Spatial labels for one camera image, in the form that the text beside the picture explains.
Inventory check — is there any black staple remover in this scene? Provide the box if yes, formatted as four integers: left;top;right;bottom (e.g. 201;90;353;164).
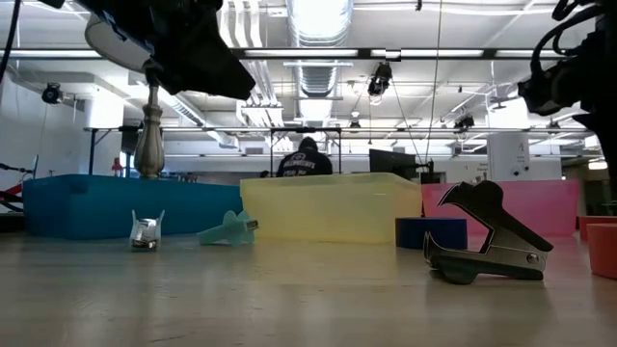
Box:
422;180;555;286

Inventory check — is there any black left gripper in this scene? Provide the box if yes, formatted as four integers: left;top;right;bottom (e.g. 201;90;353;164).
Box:
76;0;256;101

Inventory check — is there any yellow plastic bin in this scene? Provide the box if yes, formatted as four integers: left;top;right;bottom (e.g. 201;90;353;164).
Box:
239;172;424;245

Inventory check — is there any person in black hoodie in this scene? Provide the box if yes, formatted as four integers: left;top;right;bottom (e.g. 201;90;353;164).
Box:
276;136;335;178

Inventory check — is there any black hanging ceiling camera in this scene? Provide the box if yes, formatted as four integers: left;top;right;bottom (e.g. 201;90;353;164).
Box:
366;62;393;97

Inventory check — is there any pink plastic bin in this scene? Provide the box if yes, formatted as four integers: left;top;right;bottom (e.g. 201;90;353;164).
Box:
421;179;580;238

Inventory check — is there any silver lamp base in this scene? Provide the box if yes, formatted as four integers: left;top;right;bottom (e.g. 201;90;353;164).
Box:
133;62;167;180

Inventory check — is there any silver ventilation duct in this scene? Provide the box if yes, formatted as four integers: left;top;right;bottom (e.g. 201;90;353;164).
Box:
286;0;356;121

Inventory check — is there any blue plastic bin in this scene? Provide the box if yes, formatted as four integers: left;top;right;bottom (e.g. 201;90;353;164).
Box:
22;173;245;241

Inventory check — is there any teal staple remover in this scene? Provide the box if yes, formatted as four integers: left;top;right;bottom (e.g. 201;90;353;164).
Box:
197;209;259;248

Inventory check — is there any long background table frame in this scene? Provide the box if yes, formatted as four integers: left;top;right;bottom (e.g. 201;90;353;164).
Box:
84;125;595;175

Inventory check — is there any blue tape roll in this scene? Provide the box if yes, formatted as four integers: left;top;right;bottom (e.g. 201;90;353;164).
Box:
395;217;469;251

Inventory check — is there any black desk monitor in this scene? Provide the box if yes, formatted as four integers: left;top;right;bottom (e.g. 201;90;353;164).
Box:
368;148;418;181

